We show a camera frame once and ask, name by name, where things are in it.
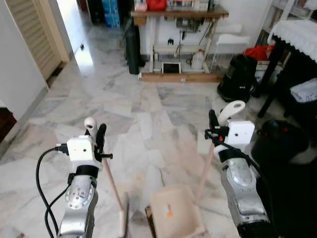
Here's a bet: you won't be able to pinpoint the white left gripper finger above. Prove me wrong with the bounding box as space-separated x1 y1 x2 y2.
84 117 98 142

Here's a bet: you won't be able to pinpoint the white chair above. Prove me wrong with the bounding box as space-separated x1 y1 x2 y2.
211 22 251 73

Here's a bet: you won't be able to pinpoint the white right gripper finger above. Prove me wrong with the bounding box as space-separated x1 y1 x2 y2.
219 101 246 124

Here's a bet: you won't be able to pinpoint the table with white lace cloth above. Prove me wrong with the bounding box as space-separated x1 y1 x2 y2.
257 19 317 119

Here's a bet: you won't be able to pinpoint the louvered wooden door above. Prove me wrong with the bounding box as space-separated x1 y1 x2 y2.
5 0 70 81

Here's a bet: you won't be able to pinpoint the wooden top white desk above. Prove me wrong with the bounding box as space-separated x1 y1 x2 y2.
131 5 230 83

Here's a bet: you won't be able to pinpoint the pink container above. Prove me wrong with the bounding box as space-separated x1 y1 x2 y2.
135 0 148 12

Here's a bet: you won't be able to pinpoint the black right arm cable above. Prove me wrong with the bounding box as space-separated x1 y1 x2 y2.
223 143 272 211

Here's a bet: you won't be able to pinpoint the white framed tablet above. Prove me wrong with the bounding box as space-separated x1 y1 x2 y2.
161 62 182 75

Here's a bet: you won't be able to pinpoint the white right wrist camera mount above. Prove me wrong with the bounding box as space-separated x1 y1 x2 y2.
228 120 255 147

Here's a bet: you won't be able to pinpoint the white plastic jug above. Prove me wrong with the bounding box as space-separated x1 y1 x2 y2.
191 49 206 70

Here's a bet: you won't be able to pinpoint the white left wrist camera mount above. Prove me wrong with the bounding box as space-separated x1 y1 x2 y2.
67 136 98 167

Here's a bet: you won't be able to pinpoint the dark wooden furniture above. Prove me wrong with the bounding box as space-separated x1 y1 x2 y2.
0 107 18 143

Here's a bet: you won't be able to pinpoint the cream dustpan with wooden handle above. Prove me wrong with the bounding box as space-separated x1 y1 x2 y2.
146 144 216 238

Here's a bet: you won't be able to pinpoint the black rolled mat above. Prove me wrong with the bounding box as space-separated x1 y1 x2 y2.
124 22 142 75

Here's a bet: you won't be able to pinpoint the red container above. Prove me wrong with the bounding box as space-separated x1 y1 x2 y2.
146 0 168 11

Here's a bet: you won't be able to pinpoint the large black fabric mass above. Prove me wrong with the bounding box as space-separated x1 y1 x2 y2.
257 149 317 238

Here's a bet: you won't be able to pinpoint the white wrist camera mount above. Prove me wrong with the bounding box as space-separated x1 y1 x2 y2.
67 136 98 167
228 120 255 147

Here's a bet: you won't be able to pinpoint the black round appliance red buttons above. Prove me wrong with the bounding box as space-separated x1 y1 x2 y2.
252 119 311 165

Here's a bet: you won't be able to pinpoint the black stool patterned cushion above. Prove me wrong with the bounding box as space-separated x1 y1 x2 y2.
289 78 317 119

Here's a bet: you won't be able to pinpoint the blue box stack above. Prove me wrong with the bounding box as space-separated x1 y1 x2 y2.
101 0 121 28

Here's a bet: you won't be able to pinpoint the wooden handled broom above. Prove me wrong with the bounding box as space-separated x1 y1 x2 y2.
102 155 130 238

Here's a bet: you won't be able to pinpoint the red bag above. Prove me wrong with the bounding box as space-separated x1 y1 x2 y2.
244 45 276 61

